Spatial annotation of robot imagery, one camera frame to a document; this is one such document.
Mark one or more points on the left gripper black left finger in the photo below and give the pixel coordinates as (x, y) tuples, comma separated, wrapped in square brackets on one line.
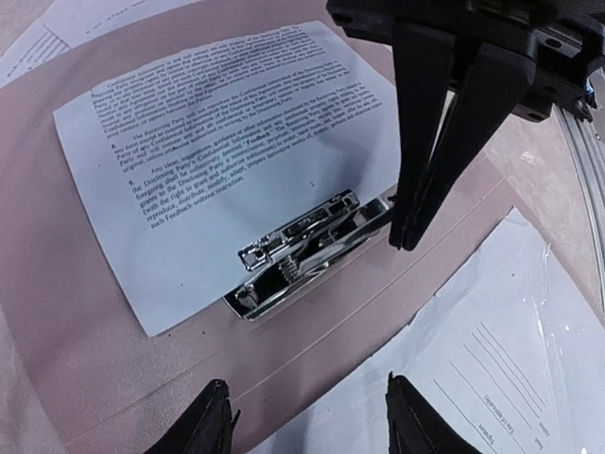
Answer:
[(206, 426)]

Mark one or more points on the white printed sheet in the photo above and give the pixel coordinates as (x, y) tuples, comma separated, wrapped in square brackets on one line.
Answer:
[(508, 352), (68, 24)]

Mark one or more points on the white sheet dense English text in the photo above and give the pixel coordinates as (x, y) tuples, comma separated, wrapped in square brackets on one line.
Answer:
[(185, 161)]

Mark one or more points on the pink-brown file folder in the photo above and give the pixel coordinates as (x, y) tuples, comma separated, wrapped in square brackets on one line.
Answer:
[(79, 375)]

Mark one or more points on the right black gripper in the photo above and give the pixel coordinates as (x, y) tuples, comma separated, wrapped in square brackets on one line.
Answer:
[(447, 113)]

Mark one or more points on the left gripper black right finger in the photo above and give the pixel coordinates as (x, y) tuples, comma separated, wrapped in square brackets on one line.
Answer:
[(415, 427)]

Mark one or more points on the metal folder clip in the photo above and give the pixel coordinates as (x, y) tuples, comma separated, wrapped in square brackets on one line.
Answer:
[(292, 256)]

